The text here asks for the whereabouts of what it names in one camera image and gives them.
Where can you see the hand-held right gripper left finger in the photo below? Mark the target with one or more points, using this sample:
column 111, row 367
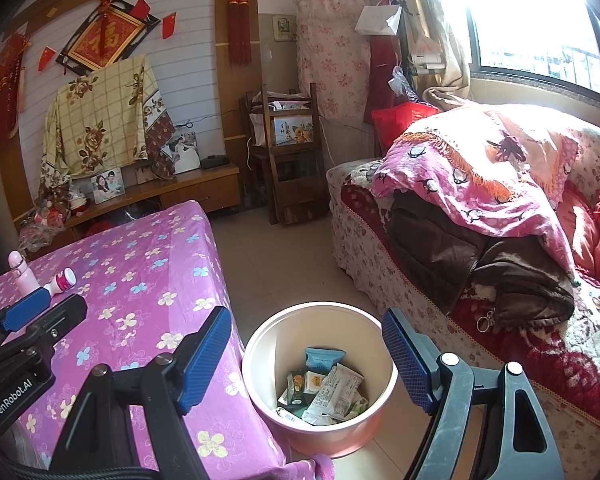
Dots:
column 205, row 360

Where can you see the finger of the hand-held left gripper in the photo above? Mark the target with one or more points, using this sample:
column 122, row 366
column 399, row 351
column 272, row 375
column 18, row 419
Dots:
column 62, row 317
column 25, row 307

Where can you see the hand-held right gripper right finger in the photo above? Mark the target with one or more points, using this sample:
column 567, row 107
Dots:
column 405, row 360

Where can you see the white printed packet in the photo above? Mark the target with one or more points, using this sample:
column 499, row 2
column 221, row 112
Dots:
column 335, row 390

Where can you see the teal packet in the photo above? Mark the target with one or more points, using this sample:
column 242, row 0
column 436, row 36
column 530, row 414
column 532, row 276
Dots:
column 322, row 358

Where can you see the pink round bin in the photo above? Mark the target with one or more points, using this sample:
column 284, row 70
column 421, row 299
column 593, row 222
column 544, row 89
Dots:
column 325, row 435

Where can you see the pink thermos bottle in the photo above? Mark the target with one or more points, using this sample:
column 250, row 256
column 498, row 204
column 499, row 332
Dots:
column 22, row 275

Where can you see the white bottle magenta label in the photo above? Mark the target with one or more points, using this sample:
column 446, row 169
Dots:
column 62, row 280

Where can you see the clear plastic bag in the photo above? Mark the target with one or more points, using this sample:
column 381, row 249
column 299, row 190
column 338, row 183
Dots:
column 40, row 237

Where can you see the floral covered sofa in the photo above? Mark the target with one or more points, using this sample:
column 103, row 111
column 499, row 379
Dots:
column 360, row 260

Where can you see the brown jacket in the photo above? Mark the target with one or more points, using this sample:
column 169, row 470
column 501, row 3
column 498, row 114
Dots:
column 445, row 255

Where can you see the red white container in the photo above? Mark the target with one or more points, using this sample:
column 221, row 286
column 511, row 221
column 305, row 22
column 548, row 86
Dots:
column 76, row 201

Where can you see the red floral sofa cover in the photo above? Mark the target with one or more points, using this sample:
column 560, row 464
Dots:
column 530, row 360

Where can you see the wooden headboard cabinet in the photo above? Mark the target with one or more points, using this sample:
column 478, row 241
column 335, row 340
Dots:
column 190, row 190

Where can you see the pink printed blanket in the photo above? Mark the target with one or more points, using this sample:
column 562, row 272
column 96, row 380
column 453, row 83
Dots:
column 455, row 195

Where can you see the black flat device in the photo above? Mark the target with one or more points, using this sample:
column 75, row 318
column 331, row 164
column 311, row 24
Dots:
column 215, row 162

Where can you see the dark wooden chair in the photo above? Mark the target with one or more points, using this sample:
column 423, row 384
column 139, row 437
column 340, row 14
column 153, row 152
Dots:
column 295, row 180

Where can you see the yellow floral hanging cloth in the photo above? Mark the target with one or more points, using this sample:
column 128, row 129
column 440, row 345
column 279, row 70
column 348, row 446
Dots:
column 100, row 115

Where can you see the red hanging banner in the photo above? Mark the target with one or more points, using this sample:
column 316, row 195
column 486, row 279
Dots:
column 7, row 90

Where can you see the red quilted cushion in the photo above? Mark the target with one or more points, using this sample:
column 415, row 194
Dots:
column 595, row 240

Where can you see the white plastic bag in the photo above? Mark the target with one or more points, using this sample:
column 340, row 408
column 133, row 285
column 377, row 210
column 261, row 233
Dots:
column 257, row 127

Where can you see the red bag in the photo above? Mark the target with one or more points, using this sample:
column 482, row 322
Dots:
column 405, row 120

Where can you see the printed gift box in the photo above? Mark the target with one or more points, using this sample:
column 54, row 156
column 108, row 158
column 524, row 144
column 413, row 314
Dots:
column 292, row 130

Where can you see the small red flag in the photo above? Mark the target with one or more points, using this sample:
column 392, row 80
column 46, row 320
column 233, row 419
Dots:
column 168, row 25
column 47, row 58
column 140, row 8

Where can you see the crumpled clear bag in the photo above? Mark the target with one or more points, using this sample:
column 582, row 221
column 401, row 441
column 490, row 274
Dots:
column 402, row 82

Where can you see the framed red gold picture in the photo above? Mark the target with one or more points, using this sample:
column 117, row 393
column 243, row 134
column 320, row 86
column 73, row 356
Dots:
column 105, row 37

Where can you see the dark red hanging garment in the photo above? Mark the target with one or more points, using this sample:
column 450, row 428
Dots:
column 385, row 75

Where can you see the pink floral cover cloth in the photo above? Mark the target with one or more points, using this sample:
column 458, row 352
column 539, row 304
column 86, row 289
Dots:
column 330, row 50

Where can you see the beige floral curtain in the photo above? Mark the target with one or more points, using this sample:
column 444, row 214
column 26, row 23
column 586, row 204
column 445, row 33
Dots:
column 445, row 25

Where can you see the white paper bag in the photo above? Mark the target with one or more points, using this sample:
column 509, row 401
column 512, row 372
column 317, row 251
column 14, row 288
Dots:
column 377, row 20

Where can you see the window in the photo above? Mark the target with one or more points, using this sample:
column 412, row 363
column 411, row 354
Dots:
column 545, row 20

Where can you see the couple photo frame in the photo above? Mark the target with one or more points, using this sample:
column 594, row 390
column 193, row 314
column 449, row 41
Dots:
column 108, row 186

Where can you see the wedding photo frame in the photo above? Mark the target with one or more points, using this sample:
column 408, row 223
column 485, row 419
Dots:
column 186, row 154

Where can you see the small framed wall picture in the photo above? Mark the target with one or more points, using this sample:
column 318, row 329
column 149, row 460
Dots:
column 284, row 27

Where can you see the red knot wall ornament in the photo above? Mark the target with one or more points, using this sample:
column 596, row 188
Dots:
column 237, row 0

